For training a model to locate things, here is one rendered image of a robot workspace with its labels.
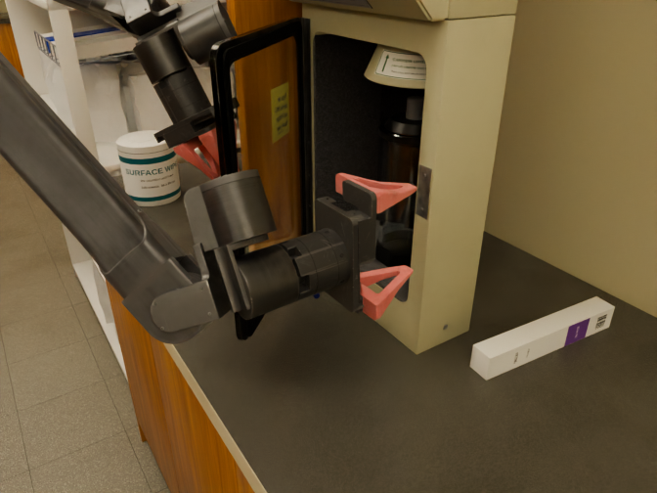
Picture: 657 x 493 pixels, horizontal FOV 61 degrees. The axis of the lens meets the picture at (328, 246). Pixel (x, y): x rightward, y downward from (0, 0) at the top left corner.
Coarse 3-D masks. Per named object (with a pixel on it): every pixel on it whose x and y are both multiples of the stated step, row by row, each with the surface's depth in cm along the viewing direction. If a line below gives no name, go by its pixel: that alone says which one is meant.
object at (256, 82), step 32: (256, 64) 70; (288, 64) 82; (256, 96) 71; (288, 96) 83; (256, 128) 73; (288, 128) 85; (224, 160) 64; (256, 160) 74; (288, 160) 87; (288, 192) 89; (288, 224) 91
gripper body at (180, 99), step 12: (180, 72) 70; (192, 72) 72; (156, 84) 71; (180, 84) 70; (192, 84) 71; (168, 96) 71; (180, 96) 71; (192, 96) 71; (204, 96) 73; (168, 108) 72; (180, 108) 71; (192, 108) 71; (204, 108) 72; (180, 120) 72; (192, 120) 71; (204, 120) 71; (156, 132) 73
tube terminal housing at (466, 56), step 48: (480, 0) 62; (432, 48) 64; (480, 48) 65; (432, 96) 66; (480, 96) 69; (432, 144) 68; (480, 144) 72; (432, 192) 71; (480, 192) 76; (432, 240) 75; (480, 240) 81; (432, 288) 79; (432, 336) 84
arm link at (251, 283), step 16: (256, 240) 49; (224, 256) 48; (240, 256) 49; (256, 256) 49; (272, 256) 49; (288, 256) 49; (224, 272) 49; (240, 272) 47; (256, 272) 48; (272, 272) 48; (288, 272) 49; (240, 288) 48; (256, 288) 47; (272, 288) 48; (288, 288) 49; (240, 304) 49; (256, 304) 48; (272, 304) 49
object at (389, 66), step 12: (384, 48) 76; (396, 48) 74; (372, 60) 78; (384, 60) 76; (396, 60) 74; (408, 60) 73; (420, 60) 73; (372, 72) 77; (384, 72) 75; (396, 72) 74; (408, 72) 73; (420, 72) 73; (384, 84) 75; (396, 84) 74; (408, 84) 73; (420, 84) 73
